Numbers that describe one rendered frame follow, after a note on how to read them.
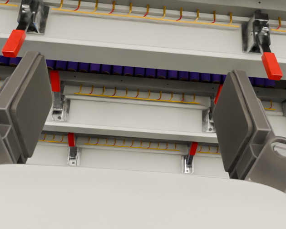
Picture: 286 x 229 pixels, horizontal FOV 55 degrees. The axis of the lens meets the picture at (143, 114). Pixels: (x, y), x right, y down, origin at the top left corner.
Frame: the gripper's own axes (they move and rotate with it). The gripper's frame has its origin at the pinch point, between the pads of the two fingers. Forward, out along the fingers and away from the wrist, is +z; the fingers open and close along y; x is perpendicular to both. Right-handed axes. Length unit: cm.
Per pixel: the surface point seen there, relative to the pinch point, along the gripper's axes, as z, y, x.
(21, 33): 16.0, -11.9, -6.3
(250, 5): 23.1, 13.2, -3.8
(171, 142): 33, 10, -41
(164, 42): 20.2, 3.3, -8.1
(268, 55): 16.1, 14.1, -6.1
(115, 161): 29, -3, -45
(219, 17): 23.3, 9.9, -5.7
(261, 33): 19.9, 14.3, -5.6
